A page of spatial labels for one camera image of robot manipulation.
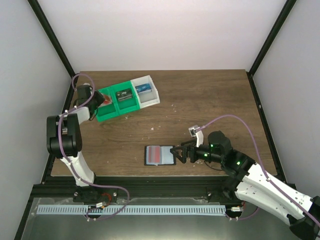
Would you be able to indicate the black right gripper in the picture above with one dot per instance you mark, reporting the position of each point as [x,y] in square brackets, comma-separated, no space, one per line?
[188,153]

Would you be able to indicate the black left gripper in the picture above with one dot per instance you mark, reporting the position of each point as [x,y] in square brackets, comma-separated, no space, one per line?
[98,99]

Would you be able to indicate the red white credit card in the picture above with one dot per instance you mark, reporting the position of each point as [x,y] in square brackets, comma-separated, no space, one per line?
[107,100]
[154,154]

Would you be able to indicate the black leather card holder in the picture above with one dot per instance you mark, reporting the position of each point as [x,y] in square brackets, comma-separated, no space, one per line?
[167,158]

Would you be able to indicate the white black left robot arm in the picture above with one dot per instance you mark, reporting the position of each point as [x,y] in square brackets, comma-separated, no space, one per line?
[63,134]

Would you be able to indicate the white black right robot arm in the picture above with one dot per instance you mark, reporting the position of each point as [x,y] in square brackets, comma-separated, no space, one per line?
[248,182]

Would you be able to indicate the black card stack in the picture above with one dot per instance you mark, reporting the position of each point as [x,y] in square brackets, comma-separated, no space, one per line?
[124,94]

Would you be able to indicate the blue card stack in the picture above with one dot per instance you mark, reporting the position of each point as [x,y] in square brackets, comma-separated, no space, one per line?
[143,88]

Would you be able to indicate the white storage bin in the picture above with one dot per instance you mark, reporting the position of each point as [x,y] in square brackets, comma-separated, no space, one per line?
[147,99]

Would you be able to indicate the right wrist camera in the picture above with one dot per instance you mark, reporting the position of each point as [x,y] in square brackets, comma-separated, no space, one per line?
[195,131]

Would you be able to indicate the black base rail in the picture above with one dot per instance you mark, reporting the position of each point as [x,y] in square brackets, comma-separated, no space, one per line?
[209,188]

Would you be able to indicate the black frame post left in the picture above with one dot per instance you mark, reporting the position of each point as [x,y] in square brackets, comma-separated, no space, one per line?
[44,22]

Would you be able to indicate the black frame post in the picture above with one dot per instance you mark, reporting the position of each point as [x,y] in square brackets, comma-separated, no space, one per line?
[279,22]
[44,22]

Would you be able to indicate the light blue slotted cable duct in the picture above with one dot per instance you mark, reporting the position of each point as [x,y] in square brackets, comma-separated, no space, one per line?
[179,210]

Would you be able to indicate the black frame post right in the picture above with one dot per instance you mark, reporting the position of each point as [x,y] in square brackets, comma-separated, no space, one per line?
[279,22]

